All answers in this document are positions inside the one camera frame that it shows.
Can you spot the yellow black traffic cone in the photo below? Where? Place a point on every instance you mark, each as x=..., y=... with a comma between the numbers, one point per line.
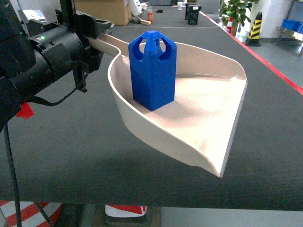
x=254, y=34

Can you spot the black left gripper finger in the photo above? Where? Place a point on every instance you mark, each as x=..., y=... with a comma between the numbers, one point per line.
x=101, y=27

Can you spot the red white striped barrier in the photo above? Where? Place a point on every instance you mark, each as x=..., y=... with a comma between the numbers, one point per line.
x=30, y=214

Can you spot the black crate stack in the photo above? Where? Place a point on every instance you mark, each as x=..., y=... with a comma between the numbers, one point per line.
x=192, y=13

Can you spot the blue 3D-printed part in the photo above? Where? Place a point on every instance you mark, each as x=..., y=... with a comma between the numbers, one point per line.
x=153, y=62

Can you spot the beige plastic dustpan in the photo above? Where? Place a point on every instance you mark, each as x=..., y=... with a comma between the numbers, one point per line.
x=198, y=127

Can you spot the red white traffic cone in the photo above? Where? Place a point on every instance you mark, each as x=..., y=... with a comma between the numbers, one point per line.
x=229, y=25

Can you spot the wooden handled brush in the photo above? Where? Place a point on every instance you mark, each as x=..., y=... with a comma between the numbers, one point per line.
x=144, y=22

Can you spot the orange bottle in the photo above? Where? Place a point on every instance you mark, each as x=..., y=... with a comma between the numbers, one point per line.
x=150, y=16

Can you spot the steel roller shelf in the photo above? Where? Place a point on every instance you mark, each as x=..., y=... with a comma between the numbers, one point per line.
x=292, y=24

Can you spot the cardboard box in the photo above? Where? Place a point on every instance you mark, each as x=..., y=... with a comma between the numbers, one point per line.
x=116, y=11

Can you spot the black table mat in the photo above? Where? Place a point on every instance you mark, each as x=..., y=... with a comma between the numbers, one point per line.
x=81, y=151

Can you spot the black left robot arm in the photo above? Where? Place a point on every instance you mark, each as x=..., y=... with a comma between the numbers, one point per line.
x=29, y=63

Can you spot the green potted plant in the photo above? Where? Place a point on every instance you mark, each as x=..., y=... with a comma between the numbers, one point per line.
x=237, y=10

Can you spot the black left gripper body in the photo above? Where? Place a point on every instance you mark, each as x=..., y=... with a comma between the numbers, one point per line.
x=64, y=44

